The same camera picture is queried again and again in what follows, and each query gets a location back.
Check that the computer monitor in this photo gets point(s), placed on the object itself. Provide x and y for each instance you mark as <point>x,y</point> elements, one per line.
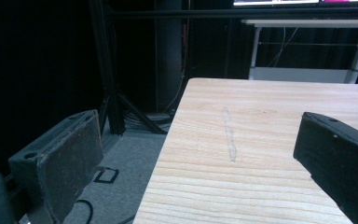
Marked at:
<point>304,2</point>

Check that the white metal desk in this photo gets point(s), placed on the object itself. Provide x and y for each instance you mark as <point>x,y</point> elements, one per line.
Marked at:
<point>304,62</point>

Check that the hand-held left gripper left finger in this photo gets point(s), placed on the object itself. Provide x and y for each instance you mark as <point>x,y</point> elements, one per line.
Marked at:
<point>65,155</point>

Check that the black metal stand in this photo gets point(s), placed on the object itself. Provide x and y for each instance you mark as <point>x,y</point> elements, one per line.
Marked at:
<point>112,77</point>

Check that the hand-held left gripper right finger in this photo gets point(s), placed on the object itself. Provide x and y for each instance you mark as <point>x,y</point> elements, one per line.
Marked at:
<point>338,155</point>

